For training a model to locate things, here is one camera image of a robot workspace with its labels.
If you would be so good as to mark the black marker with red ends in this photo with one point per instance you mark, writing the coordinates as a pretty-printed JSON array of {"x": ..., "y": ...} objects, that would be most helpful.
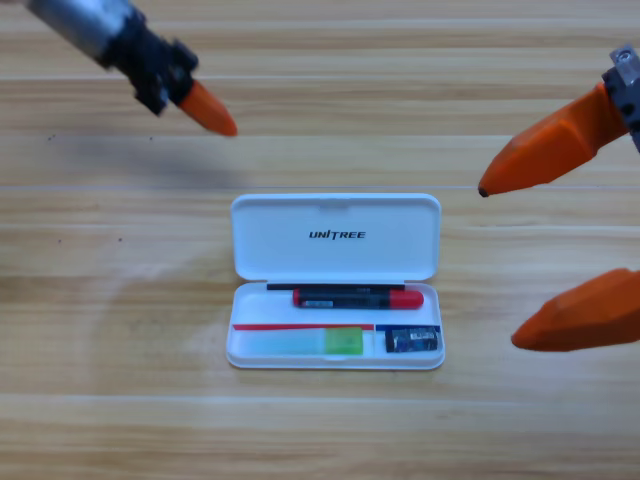
[{"x": 360, "y": 299}]

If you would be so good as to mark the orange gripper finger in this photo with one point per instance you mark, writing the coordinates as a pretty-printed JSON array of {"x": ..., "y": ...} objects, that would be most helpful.
[
  {"x": 585, "y": 317},
  {"x": 550, "y": 150},
  {"x": 207, "y": 110}
]

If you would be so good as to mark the white Unitree pencil case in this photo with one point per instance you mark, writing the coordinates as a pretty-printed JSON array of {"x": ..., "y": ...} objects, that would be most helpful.
[{"x": 335, "y": 250}]

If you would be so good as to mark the green capped glue stick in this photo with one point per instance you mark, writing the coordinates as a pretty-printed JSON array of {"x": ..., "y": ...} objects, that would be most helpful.
[{"x": 340, "y": 341}]

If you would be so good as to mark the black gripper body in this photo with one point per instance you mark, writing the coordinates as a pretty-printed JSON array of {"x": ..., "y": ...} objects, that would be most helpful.
[
  {"x": 150, "y": 65},
  {"x": 630, "y": 85}
]

